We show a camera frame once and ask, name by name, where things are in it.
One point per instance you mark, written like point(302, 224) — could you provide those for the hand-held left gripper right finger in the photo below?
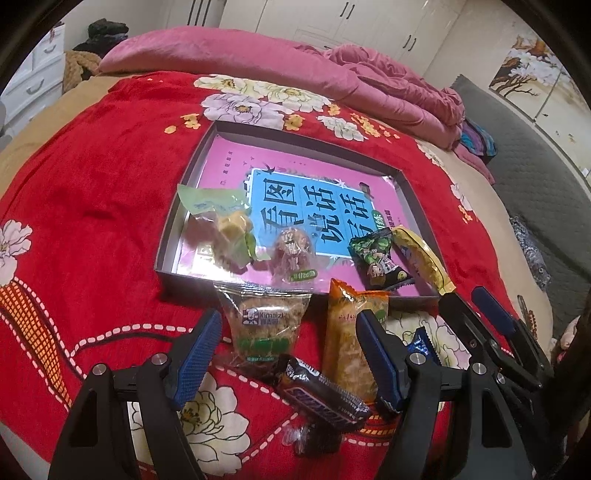
point(383, 360)

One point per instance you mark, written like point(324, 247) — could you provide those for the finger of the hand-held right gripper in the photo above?
point(496, 314)
point(466, 327)

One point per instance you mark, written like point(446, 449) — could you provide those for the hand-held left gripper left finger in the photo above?
point(198, 360)

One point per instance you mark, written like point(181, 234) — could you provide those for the blue snack packet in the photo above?
point(422, 344)

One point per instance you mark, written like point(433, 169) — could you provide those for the orange snack packet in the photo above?
point(344, 341)

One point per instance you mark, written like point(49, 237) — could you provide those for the clear floss cake packet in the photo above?
point(263, 327)

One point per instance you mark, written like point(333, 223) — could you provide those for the brown chocolate bar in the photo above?
point(318, 397)

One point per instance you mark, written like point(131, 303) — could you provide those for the yellow snack packet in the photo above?
point(420, 254)

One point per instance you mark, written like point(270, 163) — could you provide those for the dark brown cake packet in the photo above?
point(323, 441)

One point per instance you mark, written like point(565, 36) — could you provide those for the dark green snack packet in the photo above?
point(376, 258)

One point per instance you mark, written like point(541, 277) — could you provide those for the clear round cookie packet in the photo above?
point(293, 249)

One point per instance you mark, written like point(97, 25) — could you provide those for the light green snack packet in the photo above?
point(203, 203)

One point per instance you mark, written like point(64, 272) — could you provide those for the grey cardboard box tray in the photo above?
point(184, 194)

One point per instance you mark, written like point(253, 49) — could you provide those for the grey patterned cloth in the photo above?
point(531, 254)

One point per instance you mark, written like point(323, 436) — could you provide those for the grey padded headboard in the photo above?
point(545, 184)

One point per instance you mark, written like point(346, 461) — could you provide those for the purple and teal cloth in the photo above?
point(478, 138)

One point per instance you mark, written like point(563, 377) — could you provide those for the red floral blanket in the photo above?
point(92, 184)

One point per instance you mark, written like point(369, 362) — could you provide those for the pink book with blue label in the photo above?
point(240, 157)

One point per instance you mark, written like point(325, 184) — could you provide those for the pink quilt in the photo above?
point(406, 92)

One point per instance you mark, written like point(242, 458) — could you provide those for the pink pillow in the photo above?
point(207, 50)

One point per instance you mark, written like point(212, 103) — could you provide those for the brown fuzzy blanket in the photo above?
point(81, 67)

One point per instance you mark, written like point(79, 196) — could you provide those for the white wardrobe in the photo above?
point(346, 23)

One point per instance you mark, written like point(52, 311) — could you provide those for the white drawer cabinet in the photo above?
point(32, 69)

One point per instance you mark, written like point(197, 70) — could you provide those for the black clothes pile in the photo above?
point(106, 30)

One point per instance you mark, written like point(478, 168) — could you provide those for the tree wall painting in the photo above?
point(526, 69)

